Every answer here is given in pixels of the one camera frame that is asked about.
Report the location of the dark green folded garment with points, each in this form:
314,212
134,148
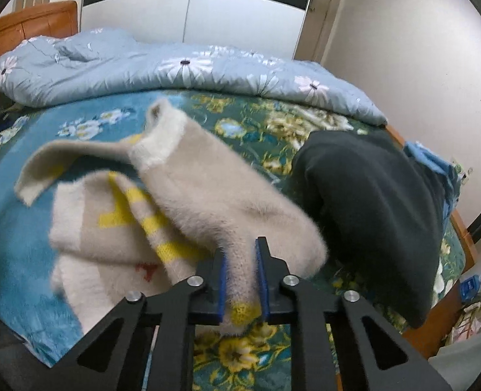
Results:
380,213

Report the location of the light blue floral quilt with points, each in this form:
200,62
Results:
44,71

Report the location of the teal floral bed blanket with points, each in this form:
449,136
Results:
266,133

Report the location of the beige fuzzy sweater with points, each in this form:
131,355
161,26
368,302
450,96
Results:
142,212

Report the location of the blue cloth at bedside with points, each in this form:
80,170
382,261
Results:
446,173

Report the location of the wooden headboard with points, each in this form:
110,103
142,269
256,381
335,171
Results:
58,20

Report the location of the white black-striped wardrobe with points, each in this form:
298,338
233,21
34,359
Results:
268,26

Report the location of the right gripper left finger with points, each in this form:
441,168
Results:
145,342

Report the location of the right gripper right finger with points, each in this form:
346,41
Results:
338,342

